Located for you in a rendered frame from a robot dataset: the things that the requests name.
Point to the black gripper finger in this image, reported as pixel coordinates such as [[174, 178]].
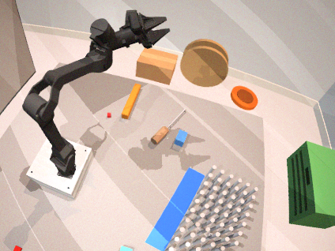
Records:
[[156, 35], [149, 23]]

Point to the blue cube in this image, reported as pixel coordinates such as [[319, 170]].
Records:
[[125, 249], [179, 140]]

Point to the orange flat bar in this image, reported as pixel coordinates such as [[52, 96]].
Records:
[[130, 102]]

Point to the blue taped strip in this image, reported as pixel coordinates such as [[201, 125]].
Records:
[[172, 215]]

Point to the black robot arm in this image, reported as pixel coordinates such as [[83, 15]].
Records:
[[97, 60]]

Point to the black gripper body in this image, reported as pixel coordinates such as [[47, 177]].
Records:
[[134, 34]]

